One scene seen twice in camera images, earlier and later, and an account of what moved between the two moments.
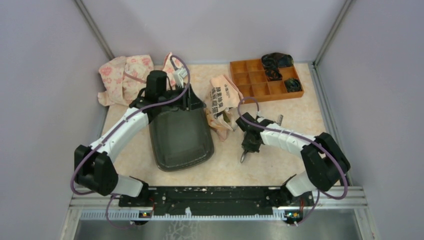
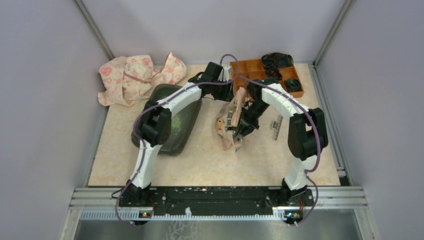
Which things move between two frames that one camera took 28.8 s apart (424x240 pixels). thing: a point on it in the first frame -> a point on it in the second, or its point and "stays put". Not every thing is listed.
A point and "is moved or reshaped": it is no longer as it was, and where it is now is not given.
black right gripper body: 248,145 -> 250,117
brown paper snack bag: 223,94 is moved or reshaped
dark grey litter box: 181,139 is moved or reshaped
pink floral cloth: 125,75 stays put
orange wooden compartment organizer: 251,81 stays put
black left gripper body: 182,102 -> 222,92
